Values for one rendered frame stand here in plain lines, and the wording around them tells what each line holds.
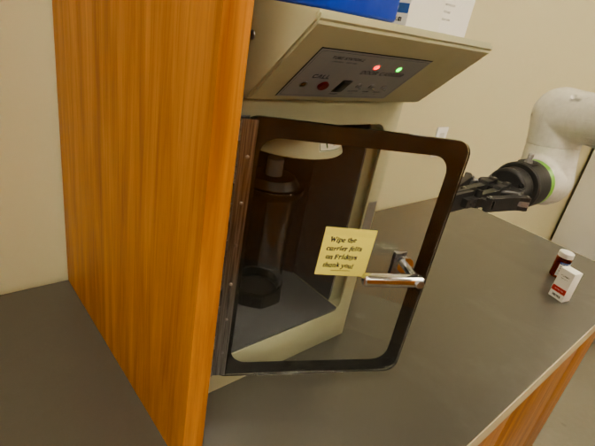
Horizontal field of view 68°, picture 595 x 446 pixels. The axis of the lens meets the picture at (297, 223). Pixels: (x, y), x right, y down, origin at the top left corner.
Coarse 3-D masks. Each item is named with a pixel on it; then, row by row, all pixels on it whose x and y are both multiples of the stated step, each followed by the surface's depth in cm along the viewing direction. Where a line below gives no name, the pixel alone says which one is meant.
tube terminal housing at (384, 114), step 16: (256, 112) 53; (272, 112) 54; (288, 112) 56; (304, 112) 58; (320, 112) 60; (336, 112) 62; (352, 112) 64; (368, 112) 66; (384, 112) 68; (400, 112) 71; (384, 128) 70; (224, 384) 72
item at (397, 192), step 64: (320, 128) 53; (256, 192) 55; (320, 192) 57; (384, 192) 59; (448, 192) 61; (256, 256) 59; (384, 256) 64; (256, 320) 64; (320, 320) 67; (384, 320) 70
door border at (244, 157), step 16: (256, 128) 51; (240, 144) 52; (240, 160) 52; (240, 176) 53; (240, 192) 54; (240, 208) 55; (240, 224) 56; (240, 240) 57; (240, 256) 58; (224, 272) 59; (224, 288) 60; (224, 304) 62; (224, 320) 63; (224, 336) 64; (224, 352) 65; (224, 368) 67
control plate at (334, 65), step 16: (320, 64) 46; (336, 64) 47; (352, 64) 48; (368, 64) 50; (384, 64) 51; (400, 64) 53; (416, 64) 54; (304, 80) 48; (320, 80) 49; (336, 80) 51; (352, 80) 52; (368, 80) 54; (384, 80) 56; (400, 80) 57; (336, 96) 56; (352, 96) 57; (368, 96) 59; (384, 96) 61
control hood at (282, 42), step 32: (256, 0) 44; (256, 32) 45; (288, 32) 41; (320, 32) 40; (352, 32) 42; (384, 32) 45; (416, 32) 47; (256, 64) 46; (288, 64) 44; (448, 64) 58; (256, 96) 48; (288, 96) 51; (320, 96) 54; (416, 96) 66
